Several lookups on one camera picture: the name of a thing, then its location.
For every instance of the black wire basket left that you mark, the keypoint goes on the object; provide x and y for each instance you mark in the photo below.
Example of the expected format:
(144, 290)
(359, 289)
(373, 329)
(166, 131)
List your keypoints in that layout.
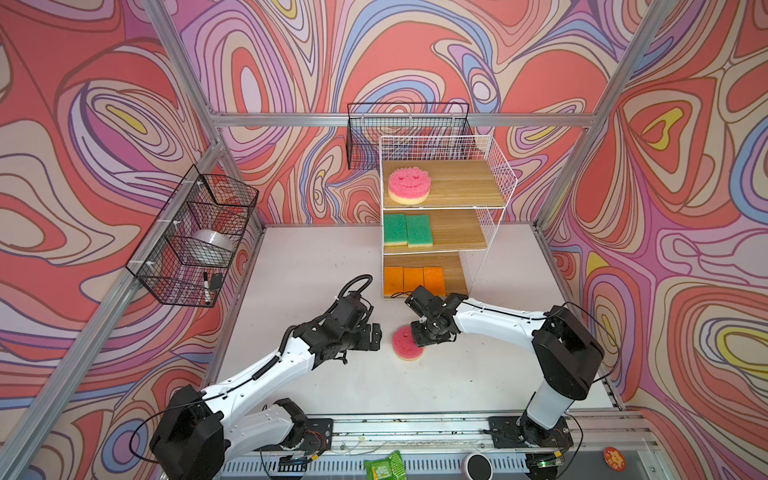
(171, 271)

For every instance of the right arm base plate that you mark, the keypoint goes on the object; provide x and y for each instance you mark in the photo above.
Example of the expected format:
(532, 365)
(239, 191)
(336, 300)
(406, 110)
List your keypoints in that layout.
(522, 432)

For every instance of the pink smiley sponge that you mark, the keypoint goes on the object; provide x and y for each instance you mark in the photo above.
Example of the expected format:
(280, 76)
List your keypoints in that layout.
(409, 186)

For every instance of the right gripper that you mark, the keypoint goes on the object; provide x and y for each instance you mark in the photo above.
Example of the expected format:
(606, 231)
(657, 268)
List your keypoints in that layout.
(420, 340)

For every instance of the green snack packet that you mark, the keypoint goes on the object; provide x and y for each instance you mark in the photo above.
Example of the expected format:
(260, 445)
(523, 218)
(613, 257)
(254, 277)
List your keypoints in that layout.
(391, 467)

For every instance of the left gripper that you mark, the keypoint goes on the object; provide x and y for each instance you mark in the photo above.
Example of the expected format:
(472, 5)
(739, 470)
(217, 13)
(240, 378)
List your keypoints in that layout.
(365, 344)

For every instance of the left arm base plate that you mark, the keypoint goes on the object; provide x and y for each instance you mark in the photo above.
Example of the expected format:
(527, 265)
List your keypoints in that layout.
(312, 435)

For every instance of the yellow sponge green back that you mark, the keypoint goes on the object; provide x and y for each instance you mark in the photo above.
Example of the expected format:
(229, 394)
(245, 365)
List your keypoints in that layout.
(419, 233)

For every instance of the white wire wooden shelf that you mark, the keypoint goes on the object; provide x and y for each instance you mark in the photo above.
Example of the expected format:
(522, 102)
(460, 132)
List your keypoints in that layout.
(472, 186)

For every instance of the black wire basket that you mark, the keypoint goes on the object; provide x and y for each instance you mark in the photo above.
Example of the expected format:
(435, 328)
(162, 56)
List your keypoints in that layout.
(171, 271)
(369, 121)

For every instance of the red round sticker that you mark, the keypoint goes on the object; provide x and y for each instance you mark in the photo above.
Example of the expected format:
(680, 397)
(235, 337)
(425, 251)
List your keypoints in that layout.
(614, 459)

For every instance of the round black speaker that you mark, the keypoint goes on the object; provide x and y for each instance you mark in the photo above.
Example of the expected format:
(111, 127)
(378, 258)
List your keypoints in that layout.
(476, 466)

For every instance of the orange sponge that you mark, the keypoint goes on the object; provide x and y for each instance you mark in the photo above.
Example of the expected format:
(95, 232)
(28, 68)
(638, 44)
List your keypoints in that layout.
(393, 282)
(412, 278)

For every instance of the yellow smiley sponge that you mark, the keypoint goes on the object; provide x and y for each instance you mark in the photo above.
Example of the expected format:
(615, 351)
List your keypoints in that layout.
(404, 345)

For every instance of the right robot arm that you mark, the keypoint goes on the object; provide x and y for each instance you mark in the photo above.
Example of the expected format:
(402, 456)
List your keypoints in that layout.
(568, 355)

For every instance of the black wire basket back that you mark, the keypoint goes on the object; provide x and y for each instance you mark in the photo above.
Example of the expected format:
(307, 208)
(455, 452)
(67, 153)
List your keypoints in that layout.
(369, 121)

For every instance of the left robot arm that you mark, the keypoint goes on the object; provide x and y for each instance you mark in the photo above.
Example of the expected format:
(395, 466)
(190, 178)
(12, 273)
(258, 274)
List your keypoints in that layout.
(199, 431)

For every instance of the silver bowl in basket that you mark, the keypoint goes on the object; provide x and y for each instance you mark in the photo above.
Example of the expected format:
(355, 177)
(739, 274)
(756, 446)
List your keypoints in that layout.
(214, 241)

